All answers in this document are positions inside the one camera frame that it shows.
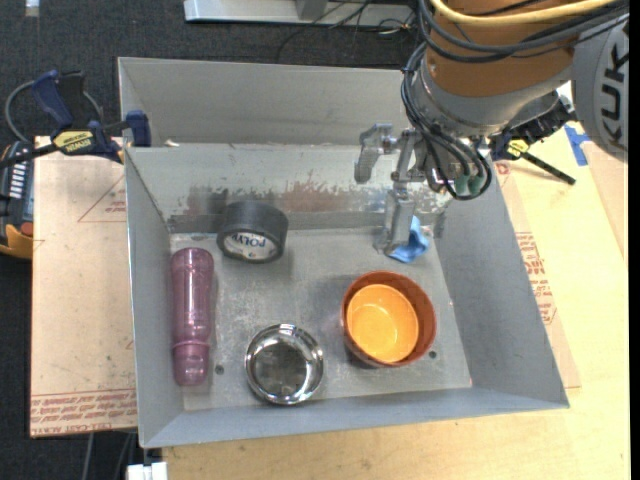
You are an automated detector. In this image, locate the black tape roll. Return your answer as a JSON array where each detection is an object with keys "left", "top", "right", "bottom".
[{"left": 216, "top": 199, "right": 290, "bottom": 265}]

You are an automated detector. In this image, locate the brown cardboard board red print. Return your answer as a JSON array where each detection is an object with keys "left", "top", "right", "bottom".
[{"left": 29, "top": 135, "right": 583, "bottom": 440}]

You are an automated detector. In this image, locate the blue cloth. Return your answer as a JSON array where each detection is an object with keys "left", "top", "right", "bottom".
[{"left": 388, "top": 214, "right": 432, "bottom": 265}]

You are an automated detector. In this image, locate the red-brown bowl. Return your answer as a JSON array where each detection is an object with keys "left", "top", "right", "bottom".
[{"left": 340, "top": 270, "right": 438, "bottom": 369}]

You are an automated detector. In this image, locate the orange bowl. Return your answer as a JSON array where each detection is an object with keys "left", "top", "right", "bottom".
[{"left": 345, "top": 283, "right": 420, "bottom": 365}]

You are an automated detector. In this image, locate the clear glass bowl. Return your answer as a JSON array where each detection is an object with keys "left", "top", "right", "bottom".
[{"left": 243, "top": 323, "right": 326, "bottom": 407}]

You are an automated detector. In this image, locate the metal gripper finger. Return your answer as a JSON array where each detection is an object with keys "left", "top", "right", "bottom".
[
  {"left": 353, "top": 122, "right": 402, "bottom": 185},
  {"left": 373, "top": 169, "right": 418, "bottom": 258}
]

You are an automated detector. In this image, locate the grey metal bin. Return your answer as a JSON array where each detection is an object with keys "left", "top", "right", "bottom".
[{"left": 117, "top": 56, "right": 571, "bottom": 450}]

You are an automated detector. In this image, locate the pink clear plastic bottle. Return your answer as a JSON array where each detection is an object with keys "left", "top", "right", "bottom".
[{"left": 169, "top": 246, "right": 217, "bottom": 388}]

